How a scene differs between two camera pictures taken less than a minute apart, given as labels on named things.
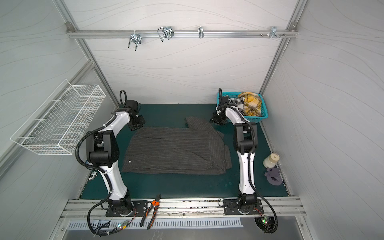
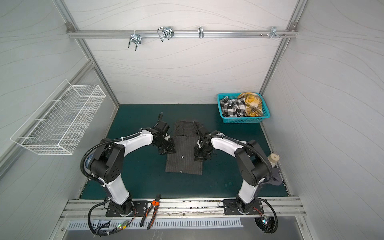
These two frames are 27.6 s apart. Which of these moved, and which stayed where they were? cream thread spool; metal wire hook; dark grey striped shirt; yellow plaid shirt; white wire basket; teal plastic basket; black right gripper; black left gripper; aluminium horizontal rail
Moved: black left gripper; dark grey striped shirt; black right gripper
Stayed: metal wire hook; cream thread spool; teal plastic basket; yellow plaid shirt; white wire basket; aluminium horizontal rail
